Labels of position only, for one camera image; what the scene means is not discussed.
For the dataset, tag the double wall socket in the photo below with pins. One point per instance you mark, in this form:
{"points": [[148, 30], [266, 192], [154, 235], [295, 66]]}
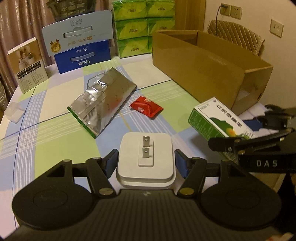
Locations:
{"points": [[230, 10]]}

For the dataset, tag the clear plastic box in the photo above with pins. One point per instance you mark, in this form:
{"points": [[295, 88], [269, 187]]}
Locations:
{"points": [[14, 112]]}

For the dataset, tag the quilted beige chair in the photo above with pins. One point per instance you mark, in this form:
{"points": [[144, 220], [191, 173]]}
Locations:
{"points": [[237, 34]]}

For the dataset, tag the white power adapter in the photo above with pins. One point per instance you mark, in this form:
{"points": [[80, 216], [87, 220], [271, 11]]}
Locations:
{"points": [[146, 161]]}

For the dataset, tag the single wall socket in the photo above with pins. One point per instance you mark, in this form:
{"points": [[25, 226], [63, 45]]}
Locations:
{"points": [[276, 28]]}

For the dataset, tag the white beige product box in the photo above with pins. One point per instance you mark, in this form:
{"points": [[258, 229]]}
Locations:
{"points": [[27, 65]]}

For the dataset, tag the brown cardboard box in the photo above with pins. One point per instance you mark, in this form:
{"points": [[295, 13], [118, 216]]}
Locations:
{"points": [[207, 66]]}

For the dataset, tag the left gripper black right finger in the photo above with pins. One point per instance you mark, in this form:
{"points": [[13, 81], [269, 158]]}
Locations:
{"points": [[193, 171]]}

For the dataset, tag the beige curtain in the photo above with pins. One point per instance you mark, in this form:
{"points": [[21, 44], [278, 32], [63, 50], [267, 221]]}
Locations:
{"points": [[20, 21]]}

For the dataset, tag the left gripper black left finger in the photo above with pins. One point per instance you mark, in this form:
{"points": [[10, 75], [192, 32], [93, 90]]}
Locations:
{"points": [[99, 171]]}

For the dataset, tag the green tissue pack stack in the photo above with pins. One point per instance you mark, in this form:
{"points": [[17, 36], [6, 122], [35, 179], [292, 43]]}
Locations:
{"points": [[135, 22]]}

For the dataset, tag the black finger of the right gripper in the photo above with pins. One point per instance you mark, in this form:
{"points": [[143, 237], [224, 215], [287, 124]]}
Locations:
{"points": [[235, 144], [270, 122]]}

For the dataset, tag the red snack packet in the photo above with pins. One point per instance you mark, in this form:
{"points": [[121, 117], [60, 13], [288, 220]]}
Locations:
{"points": [[146, 107]]}

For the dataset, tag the silver foil pouch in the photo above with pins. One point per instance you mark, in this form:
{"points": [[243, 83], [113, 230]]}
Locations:
{"points": [[98, 104]]}

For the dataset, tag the green white medicine box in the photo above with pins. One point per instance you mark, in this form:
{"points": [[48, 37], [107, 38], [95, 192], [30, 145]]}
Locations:
{"points": [[213, 119]]}

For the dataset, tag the dark gift box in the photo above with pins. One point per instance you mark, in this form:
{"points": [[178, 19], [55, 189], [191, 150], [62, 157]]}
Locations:
{"points": [[63, 9]]}

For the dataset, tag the blue milk carton box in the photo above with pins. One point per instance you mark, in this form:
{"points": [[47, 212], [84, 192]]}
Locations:
{"points": [[79, 41]]}

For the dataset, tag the checked tablecloth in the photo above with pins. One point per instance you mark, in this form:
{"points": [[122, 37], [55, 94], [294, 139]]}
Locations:
{"points": [[48, 132]]}

